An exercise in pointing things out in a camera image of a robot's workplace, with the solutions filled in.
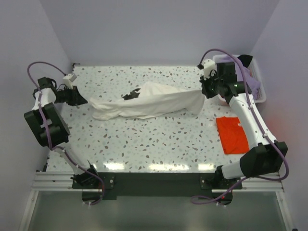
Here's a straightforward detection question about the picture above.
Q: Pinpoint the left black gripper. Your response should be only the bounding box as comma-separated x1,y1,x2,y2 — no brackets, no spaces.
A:
54,85,88,106

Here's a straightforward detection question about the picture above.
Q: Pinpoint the white t shirt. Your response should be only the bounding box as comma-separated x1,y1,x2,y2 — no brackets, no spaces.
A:
89,82,205,121

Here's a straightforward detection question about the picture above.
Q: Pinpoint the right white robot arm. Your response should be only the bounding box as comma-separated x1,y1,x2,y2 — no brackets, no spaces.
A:
198,59,288,189

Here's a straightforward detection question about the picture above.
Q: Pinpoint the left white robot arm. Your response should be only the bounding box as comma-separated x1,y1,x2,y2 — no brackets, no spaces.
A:
24,75,102,189

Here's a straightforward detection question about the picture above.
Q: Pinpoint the red garment in basket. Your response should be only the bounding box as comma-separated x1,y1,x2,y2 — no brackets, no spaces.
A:
219,100,229,106

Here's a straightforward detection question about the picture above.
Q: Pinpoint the lilac t shirt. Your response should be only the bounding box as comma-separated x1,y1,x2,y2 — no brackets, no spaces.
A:
213,55,261,100

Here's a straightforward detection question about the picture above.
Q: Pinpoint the black garment in basket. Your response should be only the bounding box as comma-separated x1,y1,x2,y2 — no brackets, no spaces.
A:
237,54,253,68

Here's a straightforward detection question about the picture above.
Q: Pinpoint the white laundry basket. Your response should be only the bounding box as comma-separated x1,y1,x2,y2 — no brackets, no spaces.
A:
212,54,267,103

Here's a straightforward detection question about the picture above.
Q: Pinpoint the folded orange t shirt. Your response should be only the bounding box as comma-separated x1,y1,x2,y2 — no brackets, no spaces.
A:
216,116,250,154

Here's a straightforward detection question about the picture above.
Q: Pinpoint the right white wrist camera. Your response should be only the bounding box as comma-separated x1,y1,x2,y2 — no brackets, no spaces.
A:
202,59,216,79

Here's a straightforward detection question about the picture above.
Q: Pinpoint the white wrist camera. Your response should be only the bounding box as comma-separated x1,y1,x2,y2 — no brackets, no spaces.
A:
63,73,77,88
202,59,216,79

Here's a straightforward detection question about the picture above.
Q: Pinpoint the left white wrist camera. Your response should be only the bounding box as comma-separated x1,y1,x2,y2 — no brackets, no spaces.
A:
63,73,77,88

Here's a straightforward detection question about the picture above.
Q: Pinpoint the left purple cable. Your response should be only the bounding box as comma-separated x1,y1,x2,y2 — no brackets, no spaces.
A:
26,61,108,205

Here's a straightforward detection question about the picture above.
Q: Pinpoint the aluminium rail frame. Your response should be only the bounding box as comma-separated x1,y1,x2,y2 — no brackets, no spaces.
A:
31,154,286,193

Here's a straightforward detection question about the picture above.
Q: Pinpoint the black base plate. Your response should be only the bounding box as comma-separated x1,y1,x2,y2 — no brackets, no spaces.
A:
71,172,240,201

